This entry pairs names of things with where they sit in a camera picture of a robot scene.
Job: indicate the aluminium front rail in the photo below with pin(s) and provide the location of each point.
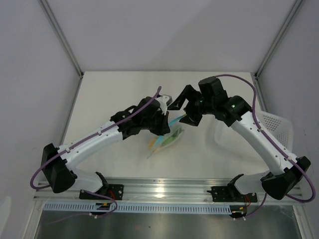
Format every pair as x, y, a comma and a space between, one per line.
167, 191

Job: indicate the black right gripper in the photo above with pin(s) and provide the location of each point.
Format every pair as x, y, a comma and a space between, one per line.
190, 93

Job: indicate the light blue slotted cable duct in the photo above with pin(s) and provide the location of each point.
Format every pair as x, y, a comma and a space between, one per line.
139, 208

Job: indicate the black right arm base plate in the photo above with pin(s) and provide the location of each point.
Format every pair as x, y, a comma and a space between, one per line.
227, 195

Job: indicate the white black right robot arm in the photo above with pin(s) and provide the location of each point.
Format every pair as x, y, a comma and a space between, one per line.
285, 168

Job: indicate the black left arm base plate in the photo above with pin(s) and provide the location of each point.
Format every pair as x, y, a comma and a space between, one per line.
114, 191

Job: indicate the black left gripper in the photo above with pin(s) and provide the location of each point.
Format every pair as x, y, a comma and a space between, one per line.
164, 128

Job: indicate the clear zip bag blue zipper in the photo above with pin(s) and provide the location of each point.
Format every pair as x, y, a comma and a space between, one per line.
174, 125

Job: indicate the yellow toy lemon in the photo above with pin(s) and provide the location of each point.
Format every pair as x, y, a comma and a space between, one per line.
151, 143

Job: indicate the green toy cucumber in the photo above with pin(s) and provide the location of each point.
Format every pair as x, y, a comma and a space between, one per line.
174, 137

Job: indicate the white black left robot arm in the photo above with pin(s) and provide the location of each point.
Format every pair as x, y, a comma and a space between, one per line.
60, 163

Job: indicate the white perforated plastic basket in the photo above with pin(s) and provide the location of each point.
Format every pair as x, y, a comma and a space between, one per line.
248, 140

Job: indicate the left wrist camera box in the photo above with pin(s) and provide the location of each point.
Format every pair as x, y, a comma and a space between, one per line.
166, 99

